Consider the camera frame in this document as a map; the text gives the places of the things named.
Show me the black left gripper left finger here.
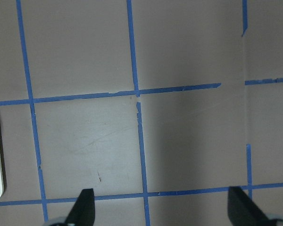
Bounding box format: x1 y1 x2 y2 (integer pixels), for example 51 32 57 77
65 188 95 224

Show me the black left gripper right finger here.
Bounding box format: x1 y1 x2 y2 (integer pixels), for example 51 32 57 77
227 186 273 226

